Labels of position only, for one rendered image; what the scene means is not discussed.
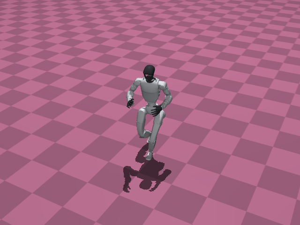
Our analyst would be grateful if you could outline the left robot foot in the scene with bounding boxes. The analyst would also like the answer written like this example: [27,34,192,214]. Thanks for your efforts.
[145,151,153,160]

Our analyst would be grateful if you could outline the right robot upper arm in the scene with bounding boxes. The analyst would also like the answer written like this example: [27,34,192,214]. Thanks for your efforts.
[129,78,142,97]

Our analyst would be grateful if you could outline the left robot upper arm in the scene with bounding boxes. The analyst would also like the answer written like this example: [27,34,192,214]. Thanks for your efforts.
[158,81,172,99]

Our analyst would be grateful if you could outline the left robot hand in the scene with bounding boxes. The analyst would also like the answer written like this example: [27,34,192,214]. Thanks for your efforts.
[151,105,162,117]

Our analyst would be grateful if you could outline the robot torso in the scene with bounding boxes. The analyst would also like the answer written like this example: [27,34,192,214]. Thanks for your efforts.
[140,77,160,115]

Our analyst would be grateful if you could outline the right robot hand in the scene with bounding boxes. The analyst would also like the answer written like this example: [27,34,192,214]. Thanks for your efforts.
[127,98,134,108]

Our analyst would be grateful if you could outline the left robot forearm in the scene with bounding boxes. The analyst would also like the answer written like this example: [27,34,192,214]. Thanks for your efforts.
[160,96,172,109]

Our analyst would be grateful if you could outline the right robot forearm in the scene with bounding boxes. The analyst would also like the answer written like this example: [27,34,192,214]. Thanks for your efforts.
[127,91,134,106]

